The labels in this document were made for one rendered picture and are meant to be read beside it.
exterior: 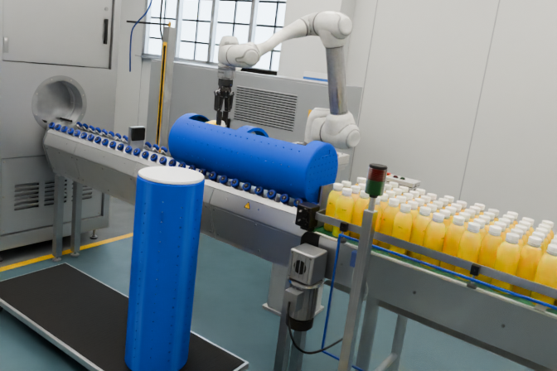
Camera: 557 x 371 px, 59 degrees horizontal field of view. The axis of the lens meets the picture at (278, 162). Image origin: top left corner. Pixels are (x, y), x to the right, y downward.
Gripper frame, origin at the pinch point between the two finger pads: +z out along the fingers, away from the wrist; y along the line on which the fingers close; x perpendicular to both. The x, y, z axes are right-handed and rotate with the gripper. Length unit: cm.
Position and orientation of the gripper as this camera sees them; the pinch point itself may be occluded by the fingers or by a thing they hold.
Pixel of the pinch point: (222, 118)
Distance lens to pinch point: 255.3
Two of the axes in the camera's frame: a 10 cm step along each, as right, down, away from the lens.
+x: 8.0, 2.1, -5.6
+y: -5.9, 0.9, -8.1
